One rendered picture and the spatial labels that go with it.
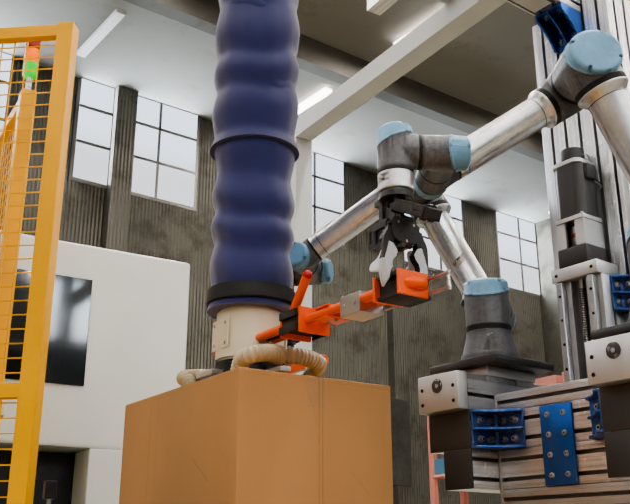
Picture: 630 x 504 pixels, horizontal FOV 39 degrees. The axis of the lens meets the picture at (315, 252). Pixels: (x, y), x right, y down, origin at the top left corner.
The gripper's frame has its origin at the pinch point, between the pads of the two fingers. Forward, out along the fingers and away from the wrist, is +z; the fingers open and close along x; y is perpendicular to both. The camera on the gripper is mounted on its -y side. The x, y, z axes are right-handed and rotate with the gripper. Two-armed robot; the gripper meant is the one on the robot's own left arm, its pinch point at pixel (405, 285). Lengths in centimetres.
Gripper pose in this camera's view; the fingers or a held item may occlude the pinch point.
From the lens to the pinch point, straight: 175.4
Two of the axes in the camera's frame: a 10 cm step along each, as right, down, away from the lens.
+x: -8.3, -1.8, -5.3
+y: -5.6, 2.7, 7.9
